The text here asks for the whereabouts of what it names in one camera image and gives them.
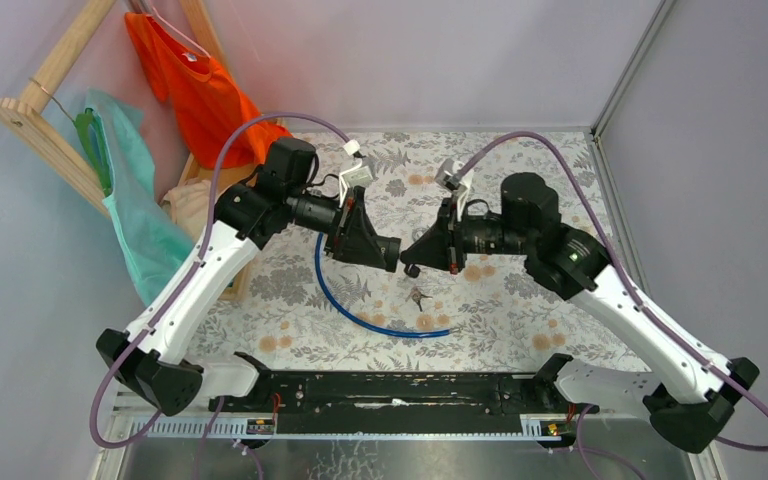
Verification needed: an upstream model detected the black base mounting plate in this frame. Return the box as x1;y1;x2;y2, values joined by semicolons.
209;370;584;436

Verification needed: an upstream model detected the green clothes hanger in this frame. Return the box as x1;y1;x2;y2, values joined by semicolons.
73;107;112;198

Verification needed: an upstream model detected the silver key bunch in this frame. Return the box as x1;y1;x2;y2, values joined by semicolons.
406;286;431;312

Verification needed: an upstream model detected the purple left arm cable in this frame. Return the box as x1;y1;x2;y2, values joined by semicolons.
89;112;359;480

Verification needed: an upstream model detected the wooden clothes rack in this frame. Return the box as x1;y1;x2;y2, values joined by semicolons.
0;0;289;303

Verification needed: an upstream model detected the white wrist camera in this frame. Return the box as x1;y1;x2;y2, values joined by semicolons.
435;159;474;218
338;139;375;203

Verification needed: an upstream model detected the pink clothes hanger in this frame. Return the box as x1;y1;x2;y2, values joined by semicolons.
145;0;210;57

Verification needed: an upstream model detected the black padlock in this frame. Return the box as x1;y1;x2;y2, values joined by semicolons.
382;238;401;273

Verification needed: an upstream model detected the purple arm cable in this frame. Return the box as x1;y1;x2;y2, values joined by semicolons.
453;130;768;480
89;112;359;480

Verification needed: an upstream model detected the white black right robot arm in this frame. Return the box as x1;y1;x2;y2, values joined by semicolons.
400;173;759;454

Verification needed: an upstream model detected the teal cloth garment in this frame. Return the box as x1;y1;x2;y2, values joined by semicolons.
85;89;194;306

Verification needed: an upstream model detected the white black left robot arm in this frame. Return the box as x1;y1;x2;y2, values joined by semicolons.
96;137;401;416

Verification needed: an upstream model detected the orange t-shirt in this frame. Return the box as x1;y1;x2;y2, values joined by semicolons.
124;13;261;170

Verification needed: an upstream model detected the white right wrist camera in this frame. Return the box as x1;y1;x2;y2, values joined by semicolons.
435;159;474;218

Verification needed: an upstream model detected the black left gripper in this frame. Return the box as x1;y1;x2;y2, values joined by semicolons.
285;185;389;268

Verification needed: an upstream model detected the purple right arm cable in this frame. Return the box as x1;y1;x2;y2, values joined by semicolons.
453;130;768;480

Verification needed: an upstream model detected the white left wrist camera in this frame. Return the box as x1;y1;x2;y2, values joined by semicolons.
338;139;375;203

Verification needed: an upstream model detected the grey aluminium frame rail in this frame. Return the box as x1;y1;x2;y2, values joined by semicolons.
589;0;730;480

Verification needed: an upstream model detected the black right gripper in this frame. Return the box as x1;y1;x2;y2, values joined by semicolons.
398;195;527;275

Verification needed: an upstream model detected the black headed key pair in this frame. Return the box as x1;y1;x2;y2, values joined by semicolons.
404;264;421;279

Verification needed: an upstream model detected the brass padlock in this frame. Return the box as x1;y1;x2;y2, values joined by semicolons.
411;227;428;241

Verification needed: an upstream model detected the blue cable lock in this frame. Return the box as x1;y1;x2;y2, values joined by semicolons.
313;233;459;340

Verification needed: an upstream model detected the beige crumpled cloth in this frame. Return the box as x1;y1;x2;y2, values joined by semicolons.
160;179;212;241

